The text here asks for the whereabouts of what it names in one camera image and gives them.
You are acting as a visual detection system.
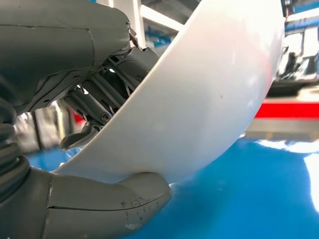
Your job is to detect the blue metal shelf rack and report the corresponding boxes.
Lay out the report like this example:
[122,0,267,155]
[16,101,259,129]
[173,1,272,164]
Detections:
[25,136,319,239]

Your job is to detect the white desk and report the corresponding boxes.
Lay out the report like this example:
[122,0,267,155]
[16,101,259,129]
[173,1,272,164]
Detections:
[95,0,186,48]

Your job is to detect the red barrier tape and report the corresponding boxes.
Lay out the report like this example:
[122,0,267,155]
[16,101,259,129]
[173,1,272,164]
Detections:
[71,100,319,124]

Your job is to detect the black office chair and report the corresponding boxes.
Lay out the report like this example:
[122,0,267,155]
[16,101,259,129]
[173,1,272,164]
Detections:
[268,46,319,98]

